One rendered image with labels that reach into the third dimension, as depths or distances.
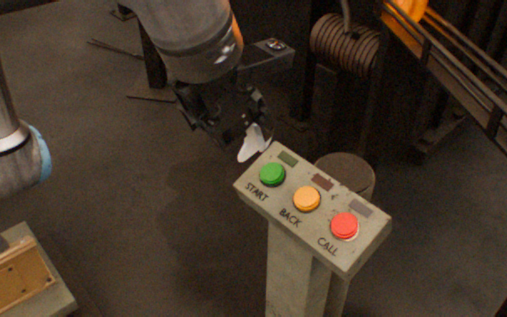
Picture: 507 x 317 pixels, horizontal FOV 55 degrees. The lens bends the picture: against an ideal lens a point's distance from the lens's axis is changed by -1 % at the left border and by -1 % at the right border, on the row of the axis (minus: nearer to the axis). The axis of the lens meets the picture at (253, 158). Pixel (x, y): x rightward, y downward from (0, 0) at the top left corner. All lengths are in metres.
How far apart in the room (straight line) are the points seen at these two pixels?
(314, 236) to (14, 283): 0.77
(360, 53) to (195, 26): 0.87
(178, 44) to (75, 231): 1.15
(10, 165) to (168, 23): 0.84
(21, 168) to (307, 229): 0.76
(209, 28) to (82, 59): 1.86
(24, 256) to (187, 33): 0.85
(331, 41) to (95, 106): 1.03
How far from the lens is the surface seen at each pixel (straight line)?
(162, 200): 1.60
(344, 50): 1.34
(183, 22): 0.48
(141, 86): 2.07
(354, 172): 0.95
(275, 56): 0.63
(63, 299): 1.31
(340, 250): 0.74
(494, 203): 1.74
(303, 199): 0.77
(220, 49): 0.52
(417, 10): 1.13
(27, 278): 1.29
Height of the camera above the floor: 1.18
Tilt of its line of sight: 44 degrees down
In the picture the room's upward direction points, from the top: straight up
